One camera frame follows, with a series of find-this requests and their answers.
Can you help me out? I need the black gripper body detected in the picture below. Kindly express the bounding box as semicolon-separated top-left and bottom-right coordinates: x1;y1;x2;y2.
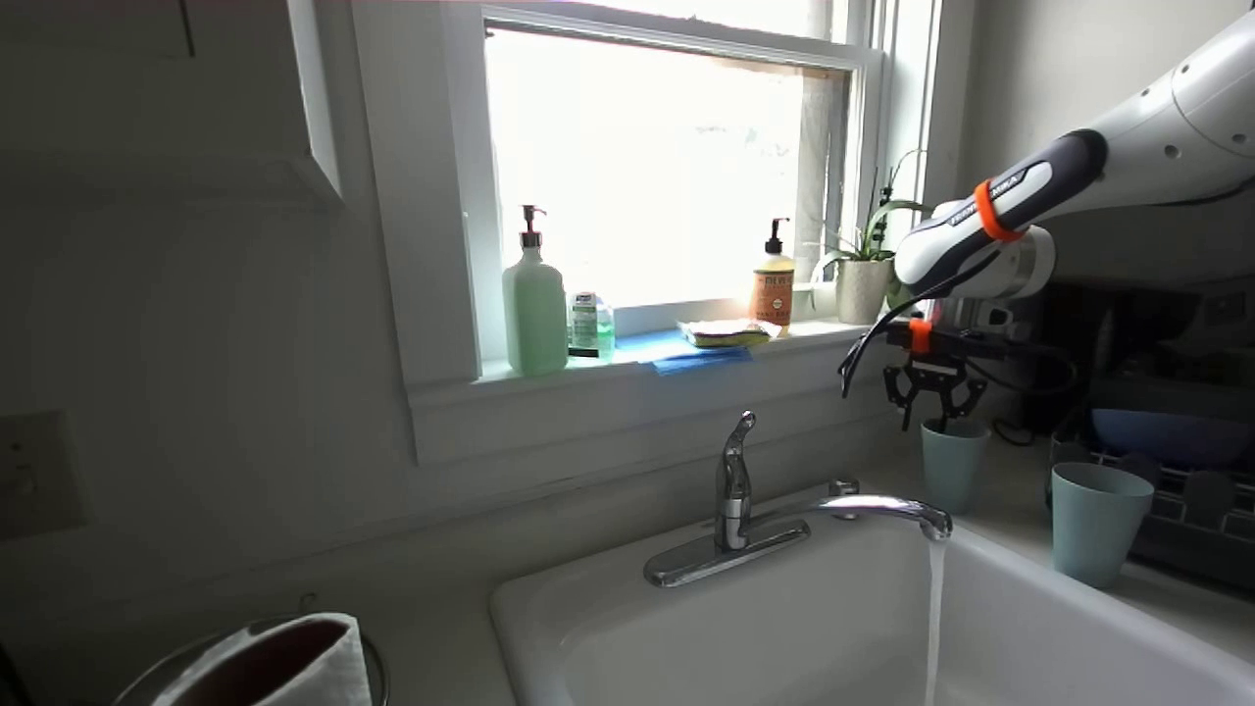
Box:
882;344;995;404

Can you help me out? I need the grey-teal plastic cup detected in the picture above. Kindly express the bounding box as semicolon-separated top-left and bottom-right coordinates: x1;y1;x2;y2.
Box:
920;420;995;517
1049;459;1163;591

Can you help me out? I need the white ceramic sink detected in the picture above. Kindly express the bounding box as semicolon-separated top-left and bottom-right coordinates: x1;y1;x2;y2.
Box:
488;504;1255;706

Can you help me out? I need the orchid in white pot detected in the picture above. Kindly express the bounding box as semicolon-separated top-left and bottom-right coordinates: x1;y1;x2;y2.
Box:
819;148;937;328

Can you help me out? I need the amber soap pump bottle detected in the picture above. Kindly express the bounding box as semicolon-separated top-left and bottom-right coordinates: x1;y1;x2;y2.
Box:
750;213;801;328

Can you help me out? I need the chrome faucet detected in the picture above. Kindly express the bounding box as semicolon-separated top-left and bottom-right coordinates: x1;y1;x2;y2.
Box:
639;409;957;591

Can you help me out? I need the blue bowl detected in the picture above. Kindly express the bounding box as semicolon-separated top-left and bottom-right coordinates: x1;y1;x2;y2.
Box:
1088;404;1255;476

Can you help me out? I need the yellow sponge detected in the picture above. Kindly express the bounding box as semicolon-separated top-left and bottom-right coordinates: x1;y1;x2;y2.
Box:
679;317;785;353

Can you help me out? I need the blue sponge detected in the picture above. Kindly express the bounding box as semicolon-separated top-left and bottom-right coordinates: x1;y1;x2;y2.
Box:
612;327;759;381

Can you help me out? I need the small green glass jar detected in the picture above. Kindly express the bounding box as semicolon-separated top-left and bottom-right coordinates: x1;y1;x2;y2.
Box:
571;292;619;366

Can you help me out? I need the white framed window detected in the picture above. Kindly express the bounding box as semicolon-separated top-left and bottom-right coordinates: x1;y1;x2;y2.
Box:
446;0;937;386

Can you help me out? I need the green soap pump bottle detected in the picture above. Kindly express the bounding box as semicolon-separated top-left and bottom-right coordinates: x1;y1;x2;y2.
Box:
504;199;572;386

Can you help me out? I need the orange cable strap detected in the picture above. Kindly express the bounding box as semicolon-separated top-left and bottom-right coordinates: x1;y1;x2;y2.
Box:
973;178;1023;246
905;311;940;360

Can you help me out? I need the wrist camera mount block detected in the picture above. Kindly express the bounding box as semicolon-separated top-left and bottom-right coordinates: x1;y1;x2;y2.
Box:
913;293;1028;349

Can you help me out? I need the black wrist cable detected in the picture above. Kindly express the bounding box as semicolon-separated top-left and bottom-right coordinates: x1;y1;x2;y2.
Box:
836;238;1037;404

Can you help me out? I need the wire dish rack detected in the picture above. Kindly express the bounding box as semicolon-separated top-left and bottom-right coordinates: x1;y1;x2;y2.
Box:
1130;446;1255;599

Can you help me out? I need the white wall cabinet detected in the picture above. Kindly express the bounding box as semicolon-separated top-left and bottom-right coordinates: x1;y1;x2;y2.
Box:
964;0;1255;152
0;0;351;213

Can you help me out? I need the wall outlet plate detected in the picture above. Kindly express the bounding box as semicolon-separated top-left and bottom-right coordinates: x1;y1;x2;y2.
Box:
0;409;86;541

